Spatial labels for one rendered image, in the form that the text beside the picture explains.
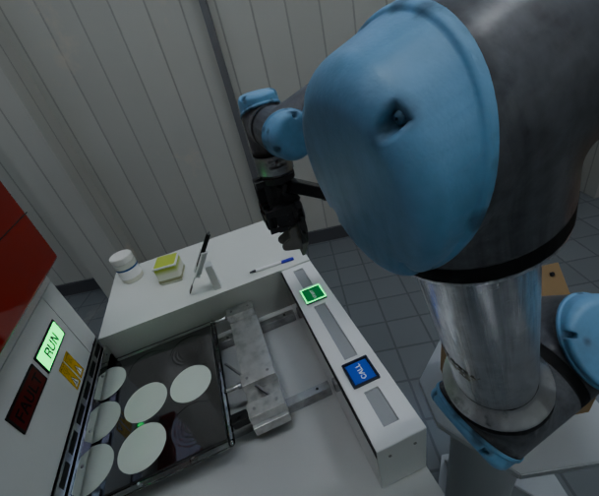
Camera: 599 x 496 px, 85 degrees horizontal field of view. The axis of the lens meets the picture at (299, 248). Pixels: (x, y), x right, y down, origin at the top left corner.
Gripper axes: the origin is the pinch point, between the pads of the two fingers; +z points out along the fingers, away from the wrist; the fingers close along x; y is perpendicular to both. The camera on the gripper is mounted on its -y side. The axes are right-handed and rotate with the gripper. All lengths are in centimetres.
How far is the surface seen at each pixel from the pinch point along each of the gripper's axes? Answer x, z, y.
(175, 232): -199, 73, 60
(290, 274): -12.1, 14.7, 3.3
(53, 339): -2, 1, 58
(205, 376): 5.8, 20.7, 32.8
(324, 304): 4.3, 15.1, -0.4
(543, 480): 34, 109, -59
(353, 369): 25.0, 14.3, 1.8
